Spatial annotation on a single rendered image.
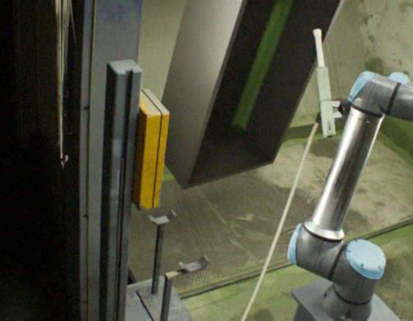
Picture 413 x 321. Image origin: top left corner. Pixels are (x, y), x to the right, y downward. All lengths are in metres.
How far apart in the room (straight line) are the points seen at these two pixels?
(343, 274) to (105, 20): 1.14
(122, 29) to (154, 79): 2.02
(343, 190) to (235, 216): 1.55
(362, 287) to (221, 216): 1.55
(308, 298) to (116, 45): 1.14
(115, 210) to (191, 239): 1.85
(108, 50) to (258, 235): 1.87
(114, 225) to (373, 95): 0.94
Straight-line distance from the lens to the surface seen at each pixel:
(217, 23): 2.31
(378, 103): 1.83
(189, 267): 1.46
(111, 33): 1.66
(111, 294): 1.52
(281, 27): 2.91
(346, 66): 4.60
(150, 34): 3.71
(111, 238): 1.37
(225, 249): 3.13
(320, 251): 1.96
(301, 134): 4.27
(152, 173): 1.25
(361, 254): 1.96
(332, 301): 2.06
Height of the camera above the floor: 2.12
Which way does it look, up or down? 31 degrees down
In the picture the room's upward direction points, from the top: 11 degrees clockwise
